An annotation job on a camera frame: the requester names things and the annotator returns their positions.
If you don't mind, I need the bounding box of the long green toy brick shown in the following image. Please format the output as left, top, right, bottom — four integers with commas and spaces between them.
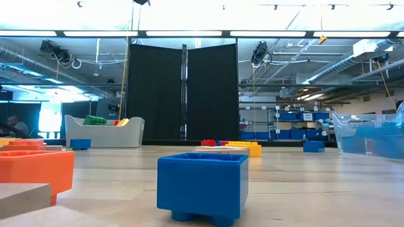
83, 115, 108, 126

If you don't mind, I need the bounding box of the black folding partition screen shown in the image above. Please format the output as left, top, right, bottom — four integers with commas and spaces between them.
126, 43, 240, 143

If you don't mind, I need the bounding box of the black ceiling-hung device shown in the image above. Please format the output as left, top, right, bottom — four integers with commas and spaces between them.
251, 40, 273, 67
39, 39, 72, 64

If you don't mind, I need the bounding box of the shelf with blue bins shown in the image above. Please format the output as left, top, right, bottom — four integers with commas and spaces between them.
239, 105, 332, 141

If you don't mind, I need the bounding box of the white plastic bin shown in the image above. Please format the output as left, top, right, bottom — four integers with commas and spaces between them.
64, 115, 145, 148

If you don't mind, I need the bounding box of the clear plastic bin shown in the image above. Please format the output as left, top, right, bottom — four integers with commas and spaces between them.
332, 102, 404, 163

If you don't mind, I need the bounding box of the small orange toy brick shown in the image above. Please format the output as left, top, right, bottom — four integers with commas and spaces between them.
0, 149, 76, 204

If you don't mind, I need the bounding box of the long orange toy brick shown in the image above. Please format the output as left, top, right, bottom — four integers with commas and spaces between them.
3, 140, 47, 151

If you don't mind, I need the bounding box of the person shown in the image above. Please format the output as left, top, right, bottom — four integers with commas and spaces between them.
0, 115, 31, 139

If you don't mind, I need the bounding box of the amber yellow toy brick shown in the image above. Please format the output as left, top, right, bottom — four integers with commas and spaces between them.
0, 137, 22, 146

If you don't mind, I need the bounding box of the yellow hanging strap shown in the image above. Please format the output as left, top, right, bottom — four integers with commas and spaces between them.
118, 36, 131, 120

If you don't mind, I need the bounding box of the white ventilation duct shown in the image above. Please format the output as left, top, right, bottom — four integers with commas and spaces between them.
293, 39, 395, 91

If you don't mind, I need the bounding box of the silver ventilation duct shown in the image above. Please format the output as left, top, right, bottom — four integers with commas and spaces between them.
0, 44, 111, 95

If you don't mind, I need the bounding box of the yellow hanging cord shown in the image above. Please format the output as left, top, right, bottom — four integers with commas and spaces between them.
376, 59, 394, 102

